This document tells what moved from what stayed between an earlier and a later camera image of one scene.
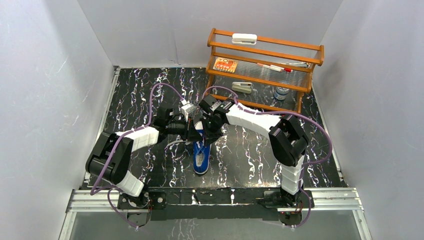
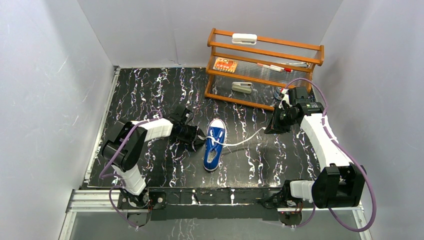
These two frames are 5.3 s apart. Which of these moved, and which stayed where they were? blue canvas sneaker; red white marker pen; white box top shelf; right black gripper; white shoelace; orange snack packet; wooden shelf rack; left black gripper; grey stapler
Moved: blue canvas sneaker; right black gripper; white shoelace
Stayed: orange snack packet; red white marker pen; left black gripper; white box top shelf; wooden shelf rack; grey stapler
